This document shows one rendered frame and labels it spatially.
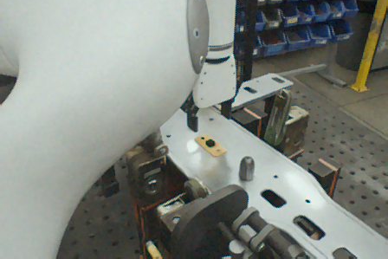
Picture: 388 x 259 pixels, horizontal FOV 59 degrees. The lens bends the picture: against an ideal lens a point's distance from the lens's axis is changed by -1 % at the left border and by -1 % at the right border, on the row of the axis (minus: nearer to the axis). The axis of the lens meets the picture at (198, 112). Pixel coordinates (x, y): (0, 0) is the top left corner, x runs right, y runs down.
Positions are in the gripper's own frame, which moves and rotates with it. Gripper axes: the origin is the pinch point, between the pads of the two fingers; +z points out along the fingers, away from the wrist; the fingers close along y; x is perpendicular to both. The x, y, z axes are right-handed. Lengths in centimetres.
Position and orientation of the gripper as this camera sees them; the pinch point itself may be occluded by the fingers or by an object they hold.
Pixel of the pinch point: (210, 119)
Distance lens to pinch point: 76.9
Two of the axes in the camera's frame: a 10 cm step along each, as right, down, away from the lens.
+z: -0.1, 8.6, 5.1
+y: 8.2, -2.9, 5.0
